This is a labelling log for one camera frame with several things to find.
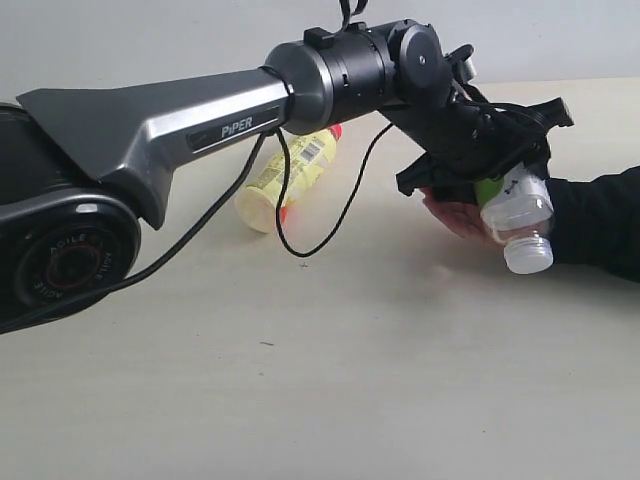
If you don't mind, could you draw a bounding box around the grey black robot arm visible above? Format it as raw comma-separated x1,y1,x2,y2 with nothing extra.
1,19,573,333

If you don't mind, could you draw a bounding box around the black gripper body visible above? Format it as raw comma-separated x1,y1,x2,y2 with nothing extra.
379,94,551,176

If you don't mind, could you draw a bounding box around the yellow bottle with red cap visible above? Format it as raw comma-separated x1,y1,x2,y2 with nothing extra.
234,124,342,233

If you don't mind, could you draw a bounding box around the clear bottle butterfly label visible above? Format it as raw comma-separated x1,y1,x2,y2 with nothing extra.
474,164,554,275

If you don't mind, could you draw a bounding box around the person's open hand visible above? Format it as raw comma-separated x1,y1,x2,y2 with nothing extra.
421,188,500,248

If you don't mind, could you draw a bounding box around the black cable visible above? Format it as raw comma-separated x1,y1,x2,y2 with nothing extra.
0,124,396,331

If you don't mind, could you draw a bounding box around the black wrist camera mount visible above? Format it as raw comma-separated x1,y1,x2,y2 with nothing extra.
445,44,477,84

